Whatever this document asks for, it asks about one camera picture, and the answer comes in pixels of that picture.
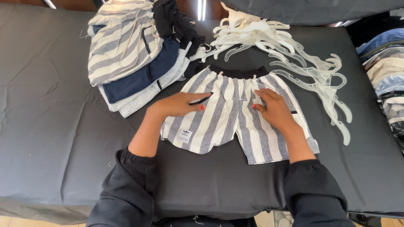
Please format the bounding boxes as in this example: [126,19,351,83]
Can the black table cloth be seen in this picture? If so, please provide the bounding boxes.
[0,3,404,225]

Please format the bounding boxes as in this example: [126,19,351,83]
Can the dark grey cloth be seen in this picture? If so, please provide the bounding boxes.
[221,0,404,26]

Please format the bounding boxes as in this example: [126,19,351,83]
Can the pile of white plastic hangers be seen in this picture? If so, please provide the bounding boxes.
[202,3,353,146]

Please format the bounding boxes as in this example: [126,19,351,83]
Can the person's black sweater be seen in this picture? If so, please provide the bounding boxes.
[86,146,357,227]

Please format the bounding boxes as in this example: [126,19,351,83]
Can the stack of folded clothes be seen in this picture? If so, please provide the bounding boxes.
[346,9,404,155]

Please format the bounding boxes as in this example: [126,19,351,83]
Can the person's left hand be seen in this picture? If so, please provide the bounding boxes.
[147,92,212,120]

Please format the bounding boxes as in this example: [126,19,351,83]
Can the person's right hand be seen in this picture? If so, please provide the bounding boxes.
[252,88,296,132]

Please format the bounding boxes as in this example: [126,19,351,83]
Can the folded navy shorts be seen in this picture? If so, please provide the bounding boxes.
[102,35,181,104]

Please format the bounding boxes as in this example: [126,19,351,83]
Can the folded black garments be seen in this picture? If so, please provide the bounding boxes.
[152,0,207,79]

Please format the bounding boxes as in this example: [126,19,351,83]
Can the folded light grey shorts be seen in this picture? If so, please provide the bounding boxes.
[98,46,194,118]

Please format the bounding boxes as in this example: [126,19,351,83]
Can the folded striped shorts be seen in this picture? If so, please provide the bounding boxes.
[87,0,165,87]

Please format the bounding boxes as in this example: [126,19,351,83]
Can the grey white striped shorts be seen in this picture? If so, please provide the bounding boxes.
[160,65,320,165]

